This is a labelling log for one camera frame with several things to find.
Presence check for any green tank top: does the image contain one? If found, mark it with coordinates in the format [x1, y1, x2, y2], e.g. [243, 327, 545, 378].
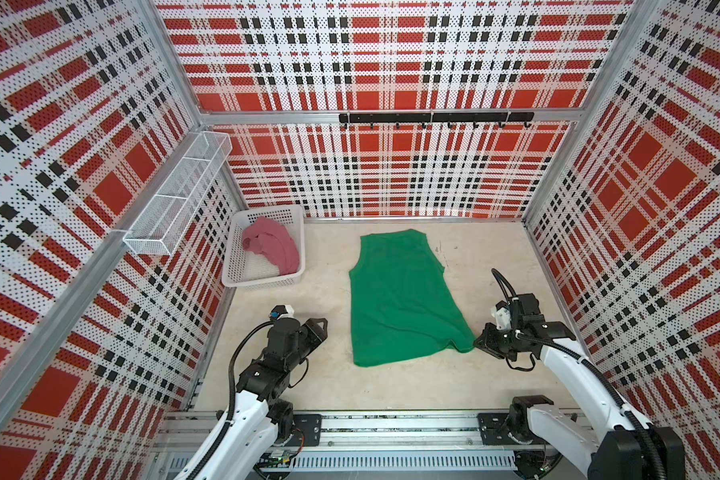
[349, 229, 474, 368]

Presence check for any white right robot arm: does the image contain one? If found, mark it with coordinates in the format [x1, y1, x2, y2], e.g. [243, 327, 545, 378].
[474, 322, 686, 479]

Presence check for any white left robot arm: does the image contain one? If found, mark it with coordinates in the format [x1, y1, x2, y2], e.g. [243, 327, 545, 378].
[177, 313, 328, 479]

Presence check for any pink tank top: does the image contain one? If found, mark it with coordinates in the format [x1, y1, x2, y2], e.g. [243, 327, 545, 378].
[241, 217, 300, 275]

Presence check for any white plastic laundry basket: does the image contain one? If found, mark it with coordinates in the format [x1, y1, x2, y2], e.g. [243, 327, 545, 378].
[221, 205, 306, 289]

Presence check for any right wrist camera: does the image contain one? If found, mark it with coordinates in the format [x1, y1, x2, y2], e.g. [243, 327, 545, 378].
[492, 293, 545, 331]

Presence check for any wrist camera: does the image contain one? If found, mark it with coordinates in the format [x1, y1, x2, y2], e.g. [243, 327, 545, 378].
[492, 293, 545, 331]
[269, 304, 295, 320]

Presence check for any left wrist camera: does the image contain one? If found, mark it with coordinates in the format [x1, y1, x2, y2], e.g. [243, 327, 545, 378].
[269, 304, 295, 320]

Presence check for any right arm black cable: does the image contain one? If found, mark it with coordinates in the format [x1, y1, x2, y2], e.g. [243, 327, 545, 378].
[490, 268, 667, 480]

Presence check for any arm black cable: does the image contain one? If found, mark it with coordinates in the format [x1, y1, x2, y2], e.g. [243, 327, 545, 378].
[182, 320, 313, 480]
[490, 268, 667, 480]

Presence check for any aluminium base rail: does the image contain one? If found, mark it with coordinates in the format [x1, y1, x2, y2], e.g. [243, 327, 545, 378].
[155, 408, 544, 452]

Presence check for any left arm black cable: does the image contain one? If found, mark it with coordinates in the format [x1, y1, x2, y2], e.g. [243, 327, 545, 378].
[182, 320, 313, 480]

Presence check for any white wire wall shelf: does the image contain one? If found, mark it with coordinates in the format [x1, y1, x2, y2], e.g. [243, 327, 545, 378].
[124, 131, 231, 256]

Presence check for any black wall hook rail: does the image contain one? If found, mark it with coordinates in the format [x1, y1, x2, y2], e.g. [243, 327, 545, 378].
[338, 111, 535, 126]

